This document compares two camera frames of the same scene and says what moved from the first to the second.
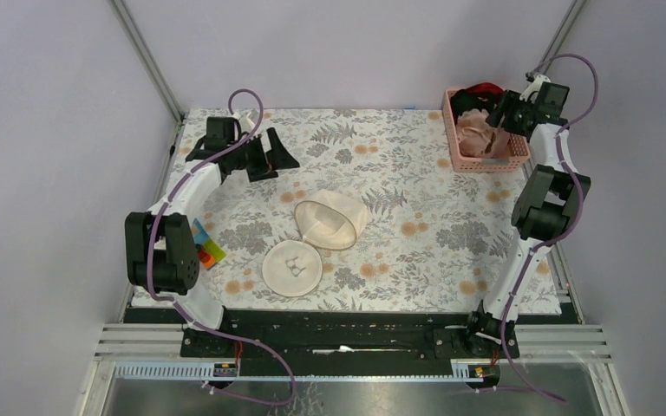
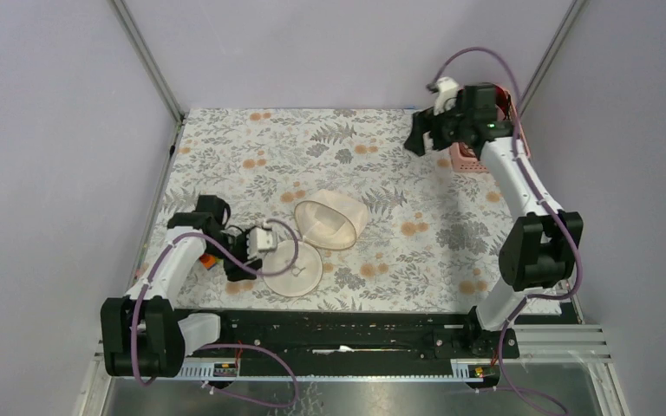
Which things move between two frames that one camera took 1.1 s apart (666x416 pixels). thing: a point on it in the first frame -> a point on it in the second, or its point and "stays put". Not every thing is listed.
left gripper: [277, 158] -> [235, 271]
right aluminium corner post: [564, 33] stays put
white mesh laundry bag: [327, 217] stays put
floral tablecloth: [437, 241] stays put
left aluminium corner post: [147, 60] stays put
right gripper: [511, 101] -> [421, 122]
